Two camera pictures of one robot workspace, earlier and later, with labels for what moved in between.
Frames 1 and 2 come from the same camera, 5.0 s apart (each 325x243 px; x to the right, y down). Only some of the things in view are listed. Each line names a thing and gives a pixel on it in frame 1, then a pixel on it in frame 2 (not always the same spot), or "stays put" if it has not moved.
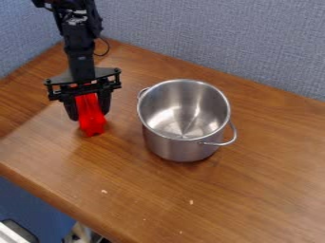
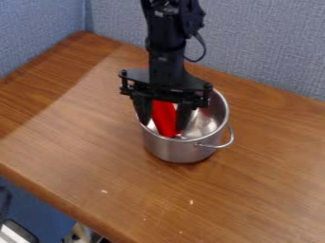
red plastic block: x=90 y=114 → x=163 y=114
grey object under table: x=13 y=233 stays put
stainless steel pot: x=185 y=118 stays put
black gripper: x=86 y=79 → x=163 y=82
